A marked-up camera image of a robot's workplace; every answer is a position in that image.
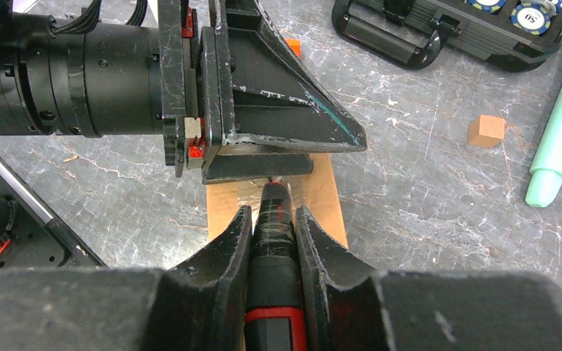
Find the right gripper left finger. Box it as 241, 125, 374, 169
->
0, 205, 252, 350

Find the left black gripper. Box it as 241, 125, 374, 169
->
157, 1, 367, 185

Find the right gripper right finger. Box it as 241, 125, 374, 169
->
295, 206, 562, 350

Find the red black utility knife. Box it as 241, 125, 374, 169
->
244, 181, 308, 350

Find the brown cardboard express box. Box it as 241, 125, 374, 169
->
206, 154, 348, 247

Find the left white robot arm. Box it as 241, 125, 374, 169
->
0, 1, 367, 184

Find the orange rectangular block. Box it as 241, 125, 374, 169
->
285, 38, 301, 59

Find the small wooden cube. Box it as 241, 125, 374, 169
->
468, 115, 506, 148

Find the black poker chip case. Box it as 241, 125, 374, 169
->
331, 1, 562, 72

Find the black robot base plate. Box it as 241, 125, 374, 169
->
0, 157, 104, 269

